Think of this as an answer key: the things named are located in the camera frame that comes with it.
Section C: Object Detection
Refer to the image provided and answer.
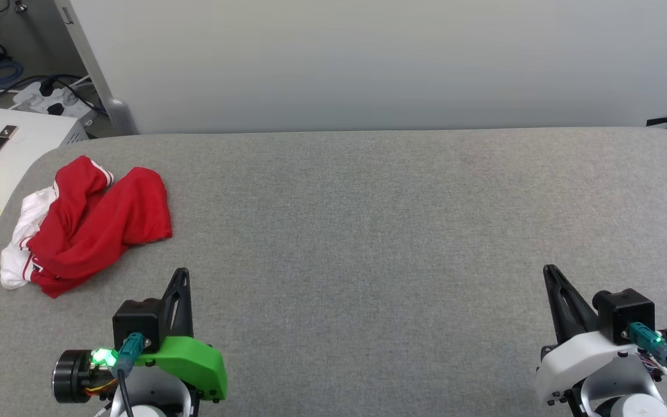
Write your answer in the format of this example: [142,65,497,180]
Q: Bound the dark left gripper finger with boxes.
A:
[162,268,194,340]

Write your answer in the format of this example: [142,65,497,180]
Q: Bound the white equipment case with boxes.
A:
[0,106,89,267]

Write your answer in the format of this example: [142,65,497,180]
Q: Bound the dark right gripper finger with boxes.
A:
[543,265,600,346]

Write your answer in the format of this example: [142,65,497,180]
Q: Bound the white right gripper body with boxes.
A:
[534,330,642,406]

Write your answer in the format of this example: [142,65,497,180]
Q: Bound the black right cable teal plug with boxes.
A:
[627,323,667,401]

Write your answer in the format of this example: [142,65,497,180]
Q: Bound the blue coiled cable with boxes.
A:
[0,58,25,91]

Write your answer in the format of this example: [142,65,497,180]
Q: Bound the white partition panel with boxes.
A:
[54,0,667,136]

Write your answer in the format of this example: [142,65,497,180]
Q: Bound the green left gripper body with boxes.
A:
[135,336,229,402]

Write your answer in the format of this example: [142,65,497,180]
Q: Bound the grey partition foot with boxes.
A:
[104,97,138,137]

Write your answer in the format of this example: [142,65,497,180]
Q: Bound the white power strip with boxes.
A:
[12,80,98,123]

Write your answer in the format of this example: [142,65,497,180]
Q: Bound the red and white basketball jersey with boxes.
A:
[0,155,173,299]

